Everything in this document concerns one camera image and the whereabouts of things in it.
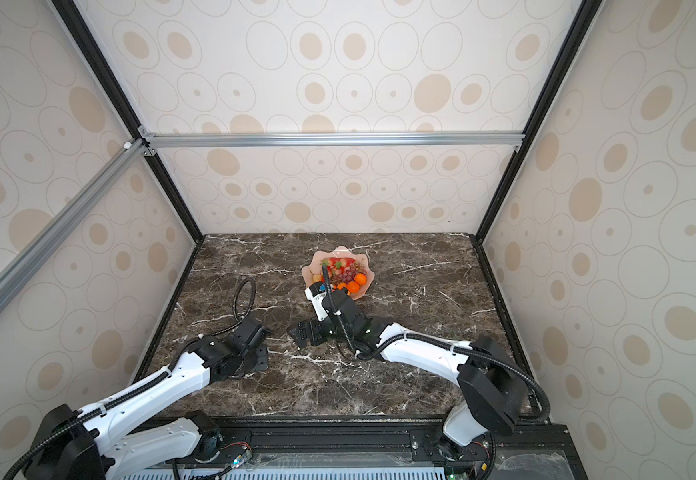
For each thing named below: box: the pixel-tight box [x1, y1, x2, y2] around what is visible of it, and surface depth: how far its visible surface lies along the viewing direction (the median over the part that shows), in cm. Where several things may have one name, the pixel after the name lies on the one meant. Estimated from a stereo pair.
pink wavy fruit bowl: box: [302, 245, 375, 300], surface depth 108 cm
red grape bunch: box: [330, 262, 367, 283], surface depth 105 cm
